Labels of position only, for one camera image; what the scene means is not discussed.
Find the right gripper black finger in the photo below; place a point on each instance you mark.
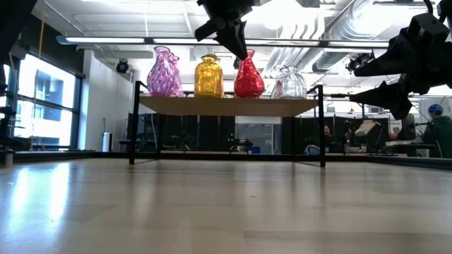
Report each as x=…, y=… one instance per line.
x=385, y=98
x=381, y=65

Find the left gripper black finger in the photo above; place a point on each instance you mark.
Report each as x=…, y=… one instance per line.
x=234, y=40
x=208, y=30

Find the pear-shaped red glass vase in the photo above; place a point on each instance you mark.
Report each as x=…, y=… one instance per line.
x=249, y=81

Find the small amber bottle vase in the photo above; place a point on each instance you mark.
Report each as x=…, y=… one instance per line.
x=209, y=77

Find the short clear ribbed vase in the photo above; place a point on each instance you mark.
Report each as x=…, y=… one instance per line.
x=275, y=86

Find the pale purple ribbed vase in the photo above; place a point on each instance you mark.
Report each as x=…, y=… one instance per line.
x=162, y=77

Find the clear bulbous glass vase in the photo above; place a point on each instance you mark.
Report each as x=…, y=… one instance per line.
x=293, y=84

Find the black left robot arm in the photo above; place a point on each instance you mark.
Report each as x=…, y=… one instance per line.
x=14, y=21

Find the black ceiling spotlight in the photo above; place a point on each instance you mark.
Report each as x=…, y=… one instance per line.
x=122, y=66
x=236, y=63
x=351, y=64

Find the tan cardboard box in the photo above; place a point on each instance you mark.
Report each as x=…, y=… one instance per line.
x=365, y=128

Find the black background table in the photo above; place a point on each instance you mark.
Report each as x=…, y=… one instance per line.
x=409, y=146

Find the person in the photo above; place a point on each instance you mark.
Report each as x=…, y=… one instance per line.
x=439, y=134
x=327, y=134

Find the long ceiling light fixture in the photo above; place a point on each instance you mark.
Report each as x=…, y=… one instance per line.
x=106, y=40

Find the dark background partition panels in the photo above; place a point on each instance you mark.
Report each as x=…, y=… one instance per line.
x=169, y=132

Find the small blue bin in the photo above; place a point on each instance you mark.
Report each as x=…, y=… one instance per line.
x=254, y=150

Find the white cylindrical bin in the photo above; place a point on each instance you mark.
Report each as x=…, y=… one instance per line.
x=107, y=142

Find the large glass window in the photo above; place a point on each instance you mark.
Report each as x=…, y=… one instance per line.
x=46, y=106

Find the silver ceiling duct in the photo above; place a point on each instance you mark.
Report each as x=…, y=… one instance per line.
x=339, y=35

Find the wooden shelf with black frame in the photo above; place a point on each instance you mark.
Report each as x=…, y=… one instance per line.
x=229, y=107

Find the black aluminium table frame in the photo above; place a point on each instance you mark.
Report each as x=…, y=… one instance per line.
x=53, y=155

